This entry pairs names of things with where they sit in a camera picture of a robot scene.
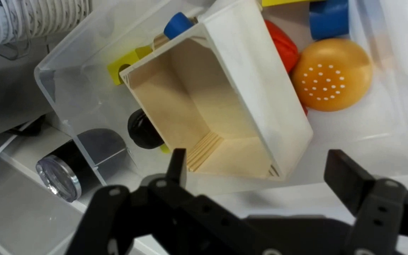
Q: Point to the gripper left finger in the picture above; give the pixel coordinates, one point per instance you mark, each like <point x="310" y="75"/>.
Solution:
<point x="175" y="216"/>

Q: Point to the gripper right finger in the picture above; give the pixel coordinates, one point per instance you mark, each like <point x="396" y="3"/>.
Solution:
<point x="377" y="209"/>

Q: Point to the black jar with clear lid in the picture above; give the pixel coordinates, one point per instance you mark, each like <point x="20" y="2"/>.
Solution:
<point x="64" y="170"/>

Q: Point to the orange ball with white dots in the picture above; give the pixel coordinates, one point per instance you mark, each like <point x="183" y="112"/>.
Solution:
<point x="331" y="76"/>

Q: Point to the white wooden box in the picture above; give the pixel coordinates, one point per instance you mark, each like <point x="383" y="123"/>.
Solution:
<point x="250" y="88"/>

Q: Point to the clear plastic container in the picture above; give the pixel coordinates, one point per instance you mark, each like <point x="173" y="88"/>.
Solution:
<point x="83" y="88"/>

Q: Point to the red ball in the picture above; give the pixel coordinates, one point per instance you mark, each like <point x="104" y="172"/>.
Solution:
<point x="284" y="46"/>

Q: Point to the black round block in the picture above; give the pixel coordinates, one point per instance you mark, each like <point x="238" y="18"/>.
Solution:
<point x="143" y="130"/>

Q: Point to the yellow block with hole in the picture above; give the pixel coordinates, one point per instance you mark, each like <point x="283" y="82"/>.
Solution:
<point x="124" y="63"/>

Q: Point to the clear acrylic organizer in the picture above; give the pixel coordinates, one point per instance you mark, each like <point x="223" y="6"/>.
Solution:
<point x="9" y="198"/>

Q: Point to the blue capped wooden peg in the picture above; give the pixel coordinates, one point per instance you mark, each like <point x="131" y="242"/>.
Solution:
<point x="177" y="25"/>

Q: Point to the blue cylinder block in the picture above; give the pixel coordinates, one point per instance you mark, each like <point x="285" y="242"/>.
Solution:
<point x="328" y="19"/>

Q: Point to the yellow flat block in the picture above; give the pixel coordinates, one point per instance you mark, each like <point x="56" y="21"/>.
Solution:
<point x="285" y="2"/>

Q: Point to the stack of white patterned cups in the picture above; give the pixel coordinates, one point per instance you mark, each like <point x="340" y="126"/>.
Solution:
<point x="20" y="19"/>

